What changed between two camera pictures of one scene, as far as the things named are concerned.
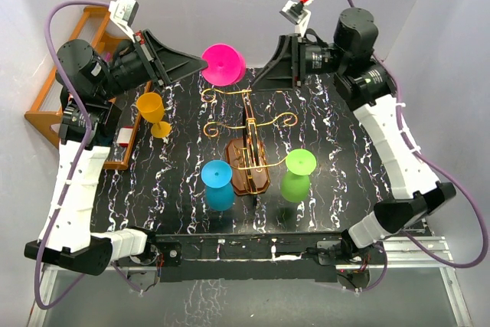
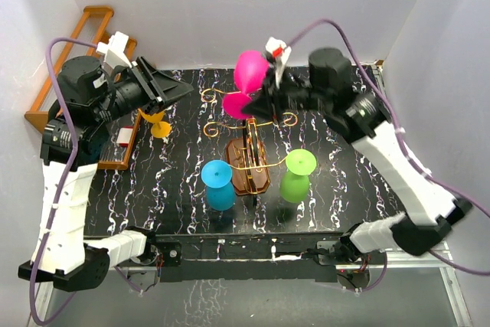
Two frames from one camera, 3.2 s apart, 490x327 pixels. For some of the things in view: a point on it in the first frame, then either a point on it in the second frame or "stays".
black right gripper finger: x=282 y=72 → x=261 y=106
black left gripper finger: x=173 y=65 → x=162 y=88
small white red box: x=124 y=135 stays
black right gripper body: x=317 y=60 → x=292 y=97
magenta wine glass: x=227 y=65 → x=250 y=68
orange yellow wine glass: x=151 y=108 stays
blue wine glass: x=217 y=178 stays
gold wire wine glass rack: x=248 y=157 stays
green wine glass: x=295 y=182 stays
